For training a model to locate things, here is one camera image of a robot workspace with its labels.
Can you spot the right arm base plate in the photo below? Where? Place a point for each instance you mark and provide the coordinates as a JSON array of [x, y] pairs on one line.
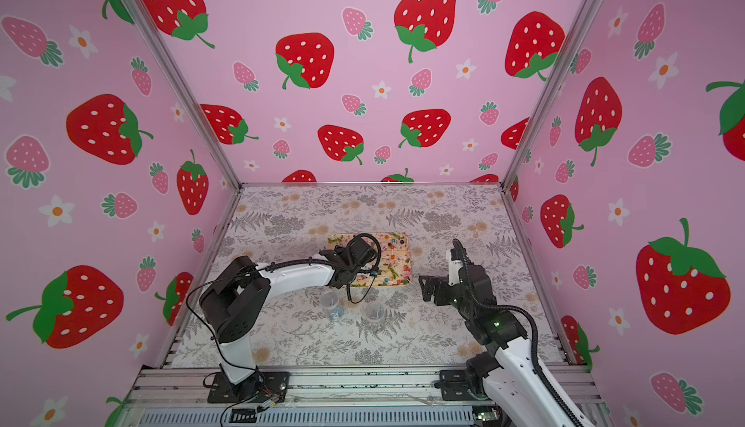
[[460, 385]]

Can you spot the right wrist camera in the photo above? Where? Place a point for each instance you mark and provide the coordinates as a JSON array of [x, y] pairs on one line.
[[458, 260]]

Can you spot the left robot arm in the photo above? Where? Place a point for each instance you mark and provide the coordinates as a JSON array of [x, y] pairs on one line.
[[234, 301]]

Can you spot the candies on tray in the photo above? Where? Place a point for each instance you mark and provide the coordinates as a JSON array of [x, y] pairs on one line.
[[394, 250]]

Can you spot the floral rectangular tray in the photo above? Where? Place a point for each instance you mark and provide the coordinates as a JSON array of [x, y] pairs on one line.
[[387, 275]]

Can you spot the aluminium front rail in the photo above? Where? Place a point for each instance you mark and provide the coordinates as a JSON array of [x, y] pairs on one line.
[[322, 396]]

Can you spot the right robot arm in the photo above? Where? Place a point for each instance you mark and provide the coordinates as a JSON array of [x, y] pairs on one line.
[[509, 372]]

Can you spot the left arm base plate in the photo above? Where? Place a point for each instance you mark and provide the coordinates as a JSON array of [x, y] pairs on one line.
[[259, 387]]

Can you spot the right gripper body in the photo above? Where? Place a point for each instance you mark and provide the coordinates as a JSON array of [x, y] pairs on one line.
[[439, 288]]

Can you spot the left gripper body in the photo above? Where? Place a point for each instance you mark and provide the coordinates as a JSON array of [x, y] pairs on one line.
[[341, 250]]

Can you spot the clear jar blue candies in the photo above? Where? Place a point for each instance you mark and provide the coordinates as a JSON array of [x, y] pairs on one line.
[[330, 303]]

